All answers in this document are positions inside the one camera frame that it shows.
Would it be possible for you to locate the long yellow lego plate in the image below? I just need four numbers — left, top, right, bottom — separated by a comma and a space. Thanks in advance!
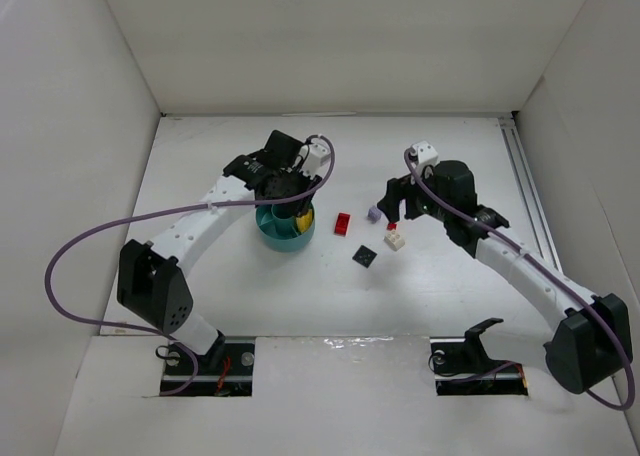
295, 209, 314, 234

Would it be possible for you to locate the white lego brick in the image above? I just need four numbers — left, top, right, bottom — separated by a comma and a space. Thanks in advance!
384, 230, 406, 251

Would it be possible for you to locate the black square lego plate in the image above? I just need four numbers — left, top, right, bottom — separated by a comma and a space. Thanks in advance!
352, 245, 377, 268

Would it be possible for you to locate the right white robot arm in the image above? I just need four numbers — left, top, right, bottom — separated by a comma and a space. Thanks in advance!
377, 152, 636, 399

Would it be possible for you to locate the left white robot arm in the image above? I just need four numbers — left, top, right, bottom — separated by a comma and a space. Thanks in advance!
117, 141, 335, 360

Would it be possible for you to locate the lilac lego brick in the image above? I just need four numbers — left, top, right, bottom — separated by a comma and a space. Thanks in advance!
367, 206, 382, 223

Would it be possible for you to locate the teal divided round container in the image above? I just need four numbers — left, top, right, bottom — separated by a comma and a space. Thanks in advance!
255, 205, 315, 253

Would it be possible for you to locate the red curved lego brick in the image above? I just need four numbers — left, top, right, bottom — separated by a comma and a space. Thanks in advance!
334, 212, 351, 236

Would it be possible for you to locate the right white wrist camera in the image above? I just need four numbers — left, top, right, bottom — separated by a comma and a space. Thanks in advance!
408, 141, 439, 178

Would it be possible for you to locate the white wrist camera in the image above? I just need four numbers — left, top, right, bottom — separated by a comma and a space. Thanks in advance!
294, 137, 332, 177
408, 141, 439, 178

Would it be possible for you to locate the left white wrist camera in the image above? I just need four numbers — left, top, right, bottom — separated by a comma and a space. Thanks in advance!
294, 137, 332, 177

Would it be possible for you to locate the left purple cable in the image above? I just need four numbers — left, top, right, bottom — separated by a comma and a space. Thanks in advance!
44, 133, 336, 396

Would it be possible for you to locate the purple cable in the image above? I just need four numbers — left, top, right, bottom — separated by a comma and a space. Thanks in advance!
44, 133, 336, 396
403, 147, 632, 411

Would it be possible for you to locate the aluminium side rail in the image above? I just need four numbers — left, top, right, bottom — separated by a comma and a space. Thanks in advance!
498, 114, 562, 271

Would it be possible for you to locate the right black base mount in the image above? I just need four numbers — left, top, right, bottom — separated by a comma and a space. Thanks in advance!
427, 317, 528, 397

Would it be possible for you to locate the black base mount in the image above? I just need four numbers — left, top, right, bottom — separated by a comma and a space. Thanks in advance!
427, 317, 528, 397
155, 338, 256, 398

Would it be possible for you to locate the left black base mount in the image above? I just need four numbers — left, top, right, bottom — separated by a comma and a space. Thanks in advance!
155, 338, 256, 398

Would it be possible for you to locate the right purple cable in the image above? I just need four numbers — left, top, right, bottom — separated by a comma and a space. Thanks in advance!
403, 147, 632, 411

